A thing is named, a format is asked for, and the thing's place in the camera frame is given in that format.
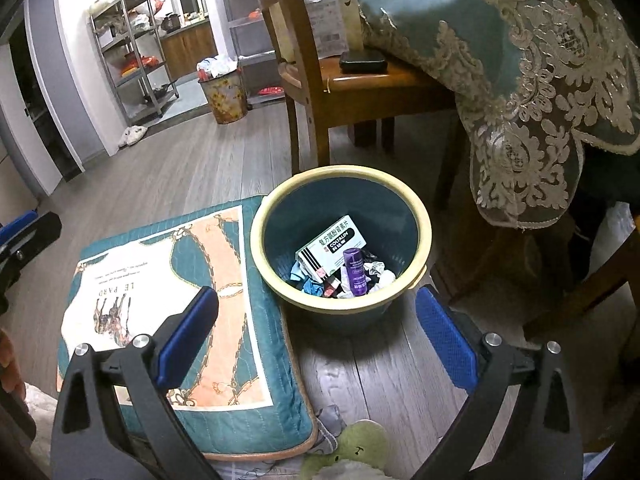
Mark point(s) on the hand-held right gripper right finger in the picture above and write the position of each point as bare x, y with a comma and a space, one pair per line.
442, 335

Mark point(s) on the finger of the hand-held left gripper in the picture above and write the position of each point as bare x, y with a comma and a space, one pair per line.
30, 240

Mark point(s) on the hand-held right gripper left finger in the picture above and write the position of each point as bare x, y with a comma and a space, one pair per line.
192, 325

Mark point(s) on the white tissue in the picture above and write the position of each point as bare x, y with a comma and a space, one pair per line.
382, 277

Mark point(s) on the purple bottle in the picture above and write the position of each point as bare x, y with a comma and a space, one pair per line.
354, 272

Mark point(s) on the light blue plastic bag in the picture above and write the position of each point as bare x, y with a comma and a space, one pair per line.
297, 270

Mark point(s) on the blue wrapper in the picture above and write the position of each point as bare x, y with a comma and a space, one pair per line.
312, 287

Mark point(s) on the teal bin with yellow rim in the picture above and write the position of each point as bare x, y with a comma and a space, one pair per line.
390, 220

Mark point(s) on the white and green medicine box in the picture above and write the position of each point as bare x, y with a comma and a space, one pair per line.
330, 245

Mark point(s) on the person's left hand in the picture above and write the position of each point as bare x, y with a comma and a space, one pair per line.
10, 365

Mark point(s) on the teal printed cushion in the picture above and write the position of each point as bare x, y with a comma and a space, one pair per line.
150, 260

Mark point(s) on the green plush toy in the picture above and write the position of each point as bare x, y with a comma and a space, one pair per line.
350, 445

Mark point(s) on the wooden chair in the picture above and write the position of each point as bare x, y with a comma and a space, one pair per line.
310, 85
600, 285

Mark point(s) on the white fluffy cloth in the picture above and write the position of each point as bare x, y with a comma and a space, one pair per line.
350, 474

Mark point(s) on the metal shelf rack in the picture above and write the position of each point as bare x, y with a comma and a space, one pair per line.
150, 75
250, 55

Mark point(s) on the floral waste bin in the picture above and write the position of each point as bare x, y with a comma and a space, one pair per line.
225, 100

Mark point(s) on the red packet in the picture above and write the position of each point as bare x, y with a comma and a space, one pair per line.
271, 92

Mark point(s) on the wooden kitchen cabinet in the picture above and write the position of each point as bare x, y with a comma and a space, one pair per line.
190, 47

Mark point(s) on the white plastic bags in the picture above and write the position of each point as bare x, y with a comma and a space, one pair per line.
215, 66

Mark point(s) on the metal shelf rack right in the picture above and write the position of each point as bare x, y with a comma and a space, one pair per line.
250, 55

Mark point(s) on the black case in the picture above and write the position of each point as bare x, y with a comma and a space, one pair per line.
362, 61

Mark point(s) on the white printed bag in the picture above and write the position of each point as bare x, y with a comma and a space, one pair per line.
320, 15

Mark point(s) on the teal lace tablecloth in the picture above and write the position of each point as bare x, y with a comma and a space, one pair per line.
425, 0

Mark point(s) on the tan paper bag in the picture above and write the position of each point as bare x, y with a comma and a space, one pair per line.
350, 10

